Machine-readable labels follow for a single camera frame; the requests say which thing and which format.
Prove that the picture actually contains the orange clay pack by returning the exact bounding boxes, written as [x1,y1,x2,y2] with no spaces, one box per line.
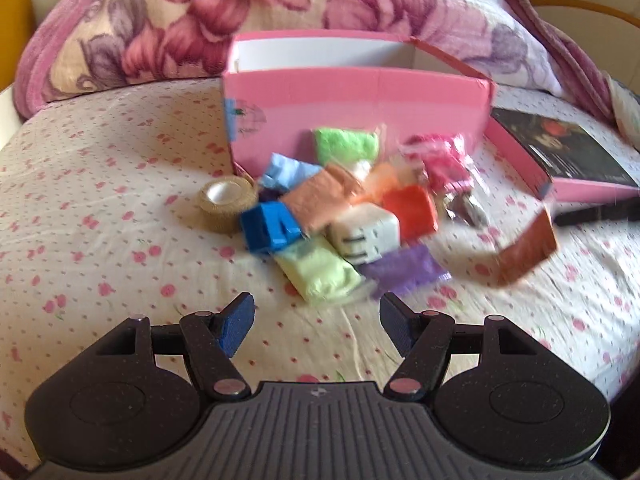
[362,158,416,202]

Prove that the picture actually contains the brown clay pack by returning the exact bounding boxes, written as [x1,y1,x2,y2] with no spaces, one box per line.
[495,208,558,287]

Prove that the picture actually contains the cherry print bed sheet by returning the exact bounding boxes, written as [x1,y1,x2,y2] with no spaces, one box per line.
[1,79,639,468]

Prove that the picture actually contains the pale yellow-green clay pack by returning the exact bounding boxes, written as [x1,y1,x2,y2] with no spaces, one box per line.
[273,235,364,304]

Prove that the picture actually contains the white clay pack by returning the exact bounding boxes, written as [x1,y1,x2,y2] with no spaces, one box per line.
[326,203,400,266]

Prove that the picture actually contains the pink floral fleece blanket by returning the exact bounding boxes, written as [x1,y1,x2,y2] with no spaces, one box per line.
[13,0,615,122]

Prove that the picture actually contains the orange wooden bed frame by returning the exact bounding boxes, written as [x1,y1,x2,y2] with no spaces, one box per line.
[530,0,638,20]

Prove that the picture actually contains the brown tape roll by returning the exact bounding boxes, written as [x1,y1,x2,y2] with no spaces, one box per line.
[196,176,258,234]

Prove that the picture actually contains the light green clay pack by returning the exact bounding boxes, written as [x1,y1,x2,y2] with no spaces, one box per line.
[314,128,380,165]

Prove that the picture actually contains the black box lid with portrait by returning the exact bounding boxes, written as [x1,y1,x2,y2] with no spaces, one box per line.
[487,107,637,188]

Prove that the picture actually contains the peach clay pack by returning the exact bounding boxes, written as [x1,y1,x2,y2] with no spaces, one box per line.
[279,162,364,235]

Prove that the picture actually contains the pink cardboard box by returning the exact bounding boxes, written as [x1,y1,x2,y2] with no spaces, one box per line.
[222,30,639,204]

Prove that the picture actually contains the pink clay pack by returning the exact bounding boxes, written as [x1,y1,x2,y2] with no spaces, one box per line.
[399,133,474,195]

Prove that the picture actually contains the purple clay pack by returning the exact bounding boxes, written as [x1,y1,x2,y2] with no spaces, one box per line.
[357,244,451,299]

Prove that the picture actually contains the light blue clay pack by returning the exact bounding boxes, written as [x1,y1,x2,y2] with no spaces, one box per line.
[259,153,322,193]

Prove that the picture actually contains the red clay pack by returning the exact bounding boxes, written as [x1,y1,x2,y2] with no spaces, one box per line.
[382,184,438,243]

